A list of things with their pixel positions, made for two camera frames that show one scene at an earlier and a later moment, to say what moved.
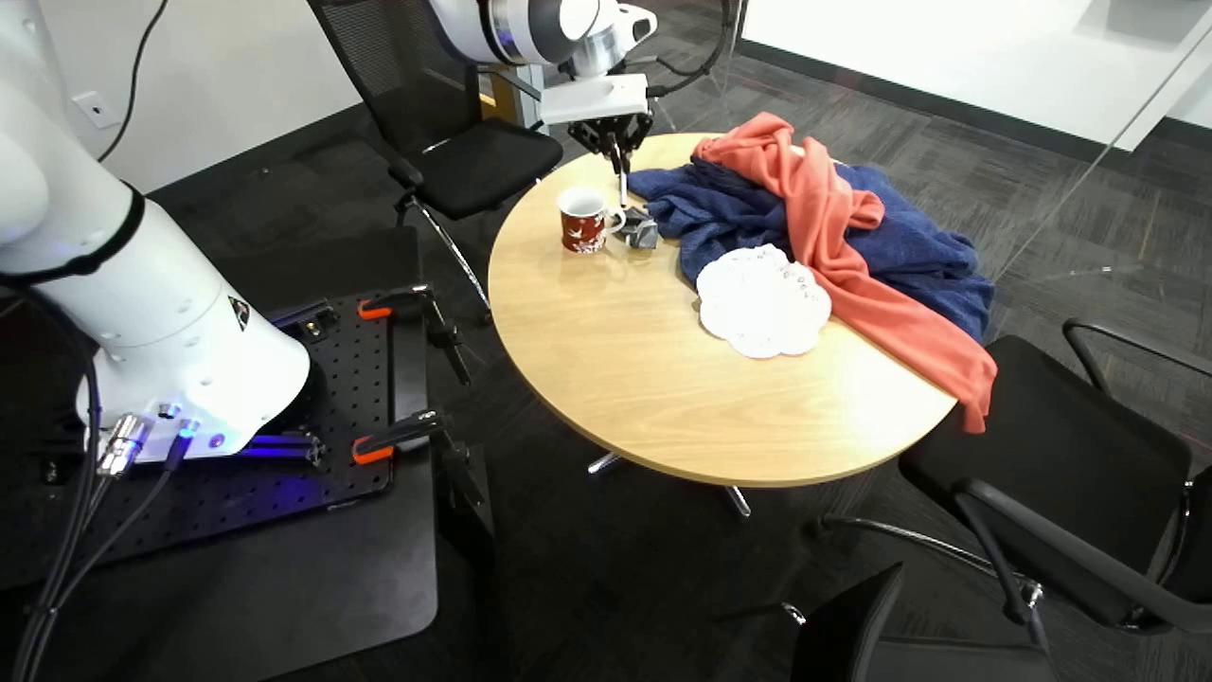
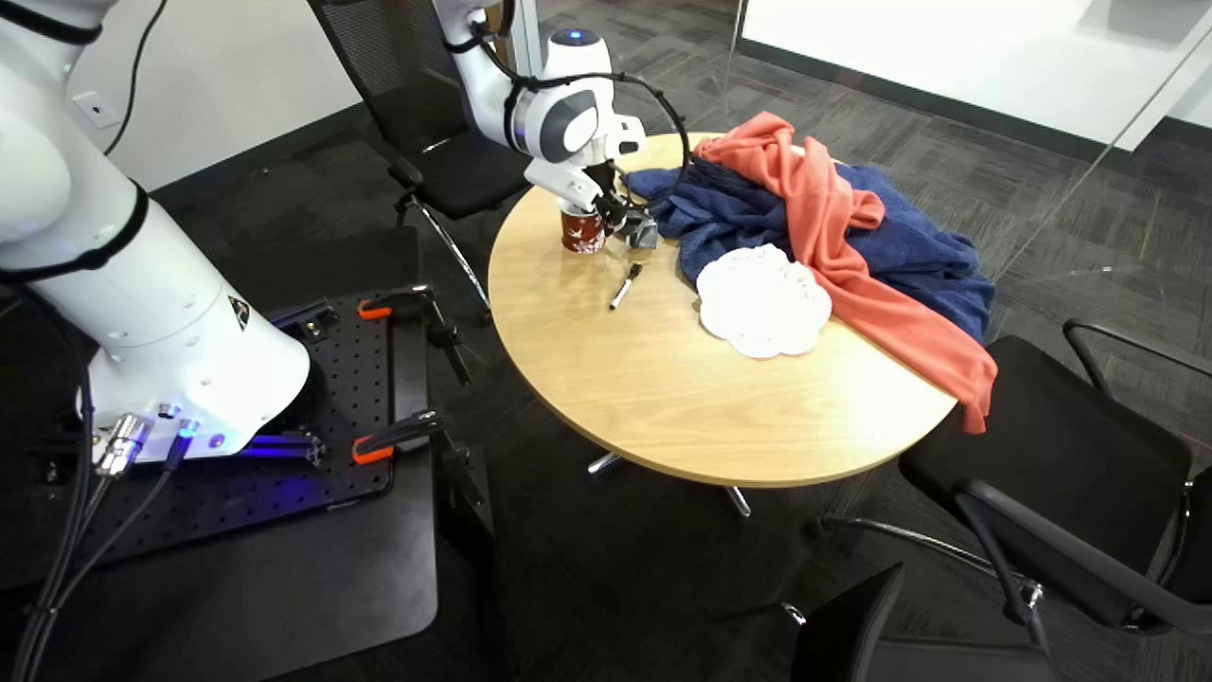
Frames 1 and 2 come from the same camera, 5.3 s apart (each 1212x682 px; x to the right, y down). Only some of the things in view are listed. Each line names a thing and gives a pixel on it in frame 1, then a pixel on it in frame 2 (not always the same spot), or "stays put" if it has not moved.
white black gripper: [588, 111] to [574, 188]
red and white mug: [585, 223] stays put
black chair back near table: [834, 639] stays put
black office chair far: [1089, 485] stays put
